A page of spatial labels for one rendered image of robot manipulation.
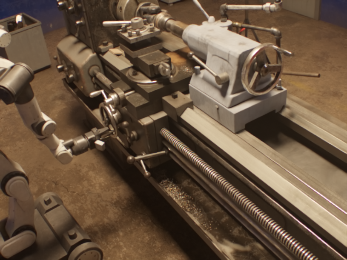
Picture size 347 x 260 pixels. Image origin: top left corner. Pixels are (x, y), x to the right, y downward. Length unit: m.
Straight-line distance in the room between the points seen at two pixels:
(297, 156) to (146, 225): 1.11
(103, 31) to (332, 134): 1.56
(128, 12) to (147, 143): 0.84
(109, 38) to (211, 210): 1.30
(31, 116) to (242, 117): 0.89
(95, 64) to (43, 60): 2.03
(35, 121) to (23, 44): 2.82
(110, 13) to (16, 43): 2.08
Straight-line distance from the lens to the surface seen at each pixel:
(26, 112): 1.70
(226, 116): 1.68
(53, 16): 5.96
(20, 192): 2.03
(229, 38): 1.75
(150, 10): 2.25
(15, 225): 2.19
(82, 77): 2.66
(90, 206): 2.67
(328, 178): 1.68
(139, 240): 2.40
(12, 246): 2.21
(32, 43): 4.54
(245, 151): 1.57
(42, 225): 2.43
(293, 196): 1.41
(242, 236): 1.84
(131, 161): 1.87
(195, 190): 2.05
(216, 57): 1.72
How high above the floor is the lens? 1.83
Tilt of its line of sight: 36 degrees down
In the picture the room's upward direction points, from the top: 8 degrees counter-clockwise
